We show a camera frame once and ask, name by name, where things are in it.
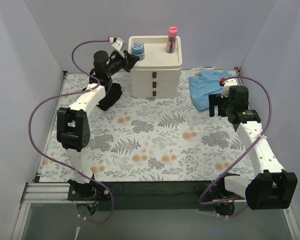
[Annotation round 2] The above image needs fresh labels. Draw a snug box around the blue round tin jar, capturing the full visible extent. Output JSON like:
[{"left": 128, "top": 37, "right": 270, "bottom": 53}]
[{"left": 131, "top": 41, "right": 145, "bottom": 61}]

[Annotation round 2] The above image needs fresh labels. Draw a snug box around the cream three-drawer organizer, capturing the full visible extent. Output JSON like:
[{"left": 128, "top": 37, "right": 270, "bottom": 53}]
[{"left": 128, "top": 35, "right": 183, "bottom": 99}]

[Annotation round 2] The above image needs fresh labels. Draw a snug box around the pink-capped tube of pencils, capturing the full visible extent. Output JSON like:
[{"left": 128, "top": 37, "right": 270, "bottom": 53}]
[{"left": 166, "top": 26, "right": 178, "bottom": 53}]

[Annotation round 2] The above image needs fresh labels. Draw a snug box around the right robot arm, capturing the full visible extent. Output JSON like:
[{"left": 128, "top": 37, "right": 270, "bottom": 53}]
[{"left": 208, "top": 85, "right": 298, "bottom": 210}]

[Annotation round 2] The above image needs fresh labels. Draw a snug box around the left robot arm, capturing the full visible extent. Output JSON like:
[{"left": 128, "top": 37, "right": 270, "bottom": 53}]
[{"left": 56, "top": 50, "right": 140, "bottom": 200}]

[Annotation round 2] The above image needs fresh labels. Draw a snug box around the blue folded cloth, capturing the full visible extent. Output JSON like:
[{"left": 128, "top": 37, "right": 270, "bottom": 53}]
[{"left": 188, "top": 70, "right": 231, "bottom": 112}]

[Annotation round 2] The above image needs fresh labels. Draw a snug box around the black folded cloth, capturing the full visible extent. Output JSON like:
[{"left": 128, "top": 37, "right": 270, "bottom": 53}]
[{"left": 97, "top": 83, "right": 123, "bottom": 111}]

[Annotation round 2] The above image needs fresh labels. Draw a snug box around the floral patterned table mat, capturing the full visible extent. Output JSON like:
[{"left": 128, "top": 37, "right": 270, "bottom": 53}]
[{"left": 38, "top": 70, "right": 270, "bottom": 183}]

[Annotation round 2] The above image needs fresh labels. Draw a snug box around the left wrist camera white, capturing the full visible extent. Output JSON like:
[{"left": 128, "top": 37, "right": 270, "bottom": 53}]
[{"left": 108, "top": 37, "right": 126, "bottom": 58}]

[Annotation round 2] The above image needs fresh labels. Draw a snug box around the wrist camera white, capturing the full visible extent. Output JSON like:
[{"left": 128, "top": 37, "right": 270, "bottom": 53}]
[
  {"left": 219, "top": 78, "right": 240, "bottom": 98},
  {"left": 108, "top": 37, "right": 126, "bottom": 58}
]

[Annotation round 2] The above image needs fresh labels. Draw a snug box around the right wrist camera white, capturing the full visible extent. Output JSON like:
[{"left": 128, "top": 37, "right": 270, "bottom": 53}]
[{"left": 219, "top": 78, "right": 240, "bottom": 98}]

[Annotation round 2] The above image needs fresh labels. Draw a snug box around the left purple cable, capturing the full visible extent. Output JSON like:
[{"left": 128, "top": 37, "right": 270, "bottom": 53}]
[{"left": 27, "top": 36, "right": 115, "bottom": 225}]

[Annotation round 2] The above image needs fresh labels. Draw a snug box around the purple cable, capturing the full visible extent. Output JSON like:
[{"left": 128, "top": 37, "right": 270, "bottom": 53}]
[
  {"left": 27, "top": 36, "right": 115, "bottom": 225},
  {"left": 198, "top": 76, "right": 273, "bottom": 219}
]

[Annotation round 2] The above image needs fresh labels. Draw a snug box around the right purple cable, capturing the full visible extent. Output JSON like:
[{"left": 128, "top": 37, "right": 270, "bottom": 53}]
[{"left": 198, "top": 76, "right": 273, "bottom": 219}]

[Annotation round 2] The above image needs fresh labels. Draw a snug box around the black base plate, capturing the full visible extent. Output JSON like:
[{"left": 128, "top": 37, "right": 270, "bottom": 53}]
[{"left": 67, "top": 179, "right": 235, "bottom": 215}]

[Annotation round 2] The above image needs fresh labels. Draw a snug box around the aluminium rail frame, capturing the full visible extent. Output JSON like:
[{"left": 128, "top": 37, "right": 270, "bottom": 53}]
[{"left": 10, "top": 67, "right": 300, "bottom": 240}]

